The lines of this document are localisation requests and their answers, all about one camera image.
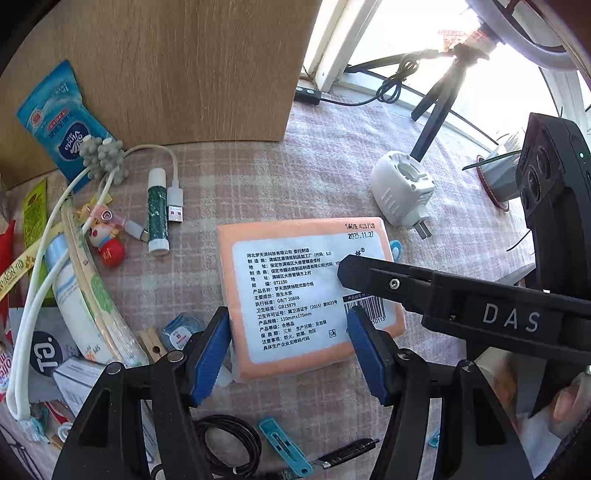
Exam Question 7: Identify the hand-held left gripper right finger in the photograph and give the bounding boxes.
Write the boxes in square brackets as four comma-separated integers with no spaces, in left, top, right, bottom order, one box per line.
[346,305,532,480]

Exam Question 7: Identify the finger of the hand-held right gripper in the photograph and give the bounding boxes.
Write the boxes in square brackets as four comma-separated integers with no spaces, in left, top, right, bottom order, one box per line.
[337,255,437,305]

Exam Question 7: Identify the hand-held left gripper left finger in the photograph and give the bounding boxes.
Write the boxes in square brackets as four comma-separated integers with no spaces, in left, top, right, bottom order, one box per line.
[51,306,232,480]

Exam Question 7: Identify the orange tissue pack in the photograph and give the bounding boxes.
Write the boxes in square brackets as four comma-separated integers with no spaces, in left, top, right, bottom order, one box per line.
[217,217,407,382]

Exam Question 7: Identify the person's right hand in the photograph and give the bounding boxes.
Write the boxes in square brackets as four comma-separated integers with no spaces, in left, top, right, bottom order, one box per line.
[551,369,591,439]

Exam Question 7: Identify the brown plant saucer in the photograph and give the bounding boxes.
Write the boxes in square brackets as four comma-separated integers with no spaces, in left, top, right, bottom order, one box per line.
[475,157,512,213]

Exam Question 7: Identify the wooden clothespin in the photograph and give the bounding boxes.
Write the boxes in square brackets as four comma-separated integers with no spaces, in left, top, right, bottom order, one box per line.
[139,327,169,363]

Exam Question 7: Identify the potted spider plant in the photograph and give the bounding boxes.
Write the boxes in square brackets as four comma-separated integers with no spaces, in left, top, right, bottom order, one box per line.
[462,106,536,252]

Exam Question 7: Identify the white plug adapter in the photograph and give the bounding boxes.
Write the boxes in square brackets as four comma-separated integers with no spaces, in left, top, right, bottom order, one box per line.
[369,151,436,241]

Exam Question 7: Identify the blue utility knife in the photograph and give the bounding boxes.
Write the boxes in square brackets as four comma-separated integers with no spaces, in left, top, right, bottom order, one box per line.
[257,418,315,478]

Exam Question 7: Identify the wrapped wooden chopsticks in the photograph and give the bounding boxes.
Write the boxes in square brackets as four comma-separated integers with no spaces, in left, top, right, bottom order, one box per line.
[62,196,148,367]

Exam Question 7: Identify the red doll figure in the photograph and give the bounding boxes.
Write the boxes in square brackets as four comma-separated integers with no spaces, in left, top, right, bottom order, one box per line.
[88,217,126,268]

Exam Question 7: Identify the black tripod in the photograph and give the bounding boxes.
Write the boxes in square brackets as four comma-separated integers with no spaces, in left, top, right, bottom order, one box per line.
[410,28,504,160]

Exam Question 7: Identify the green white stick tube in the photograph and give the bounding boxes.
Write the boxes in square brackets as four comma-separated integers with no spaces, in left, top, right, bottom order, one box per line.
[148,168,169,257]

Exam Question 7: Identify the grey card with black circle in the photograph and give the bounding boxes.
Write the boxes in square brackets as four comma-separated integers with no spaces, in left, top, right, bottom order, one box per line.
[9,307,84,393]

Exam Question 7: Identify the coffee sachet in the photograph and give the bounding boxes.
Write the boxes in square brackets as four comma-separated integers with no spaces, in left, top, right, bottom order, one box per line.
[0,332,17,402]

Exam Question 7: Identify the red packet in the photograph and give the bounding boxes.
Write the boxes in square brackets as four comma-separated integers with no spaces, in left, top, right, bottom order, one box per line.
[0,219,17,324]

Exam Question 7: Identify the green packet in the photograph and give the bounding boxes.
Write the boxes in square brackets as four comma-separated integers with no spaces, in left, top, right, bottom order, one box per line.
[22,178,61,308]

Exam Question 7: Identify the blue wet wipes packet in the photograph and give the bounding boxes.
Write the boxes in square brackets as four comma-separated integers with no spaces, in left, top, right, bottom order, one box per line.
[17,60,116,195]

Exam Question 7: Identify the wooden back board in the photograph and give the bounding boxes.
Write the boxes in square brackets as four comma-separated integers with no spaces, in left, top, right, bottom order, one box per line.
[0,0,340,190]

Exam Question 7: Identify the black coiled cable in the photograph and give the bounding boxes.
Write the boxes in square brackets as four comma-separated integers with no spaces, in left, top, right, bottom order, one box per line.
[191,414,380,480]

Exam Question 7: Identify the white USB cable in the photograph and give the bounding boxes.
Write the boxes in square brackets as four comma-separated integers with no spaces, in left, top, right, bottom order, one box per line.
[7,144,188,432]

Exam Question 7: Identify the black ring light cable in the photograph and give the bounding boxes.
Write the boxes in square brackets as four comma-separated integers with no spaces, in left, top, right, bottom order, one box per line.
[294,51,439,107]

